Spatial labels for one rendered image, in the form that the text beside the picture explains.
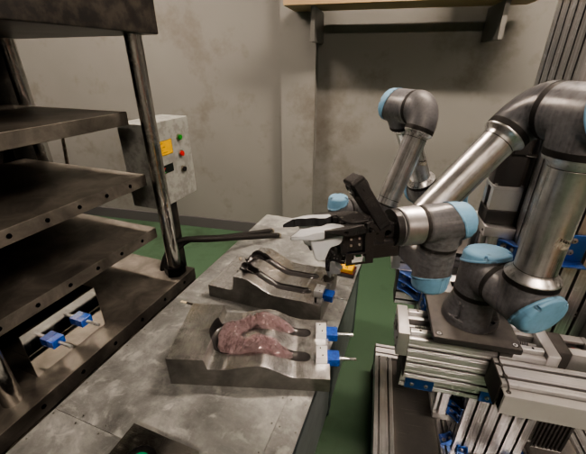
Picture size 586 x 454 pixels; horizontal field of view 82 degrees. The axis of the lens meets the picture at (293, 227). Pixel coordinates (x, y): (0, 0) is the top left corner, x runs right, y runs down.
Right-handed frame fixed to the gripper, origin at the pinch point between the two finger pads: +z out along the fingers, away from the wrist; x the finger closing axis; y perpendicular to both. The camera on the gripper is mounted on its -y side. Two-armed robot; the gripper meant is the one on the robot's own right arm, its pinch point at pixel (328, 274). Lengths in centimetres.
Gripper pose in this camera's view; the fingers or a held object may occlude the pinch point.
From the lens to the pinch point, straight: 143.8
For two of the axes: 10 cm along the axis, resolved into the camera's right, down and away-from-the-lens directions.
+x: 3.5, -4.1, 8.4
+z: 0.0, 9.0, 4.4
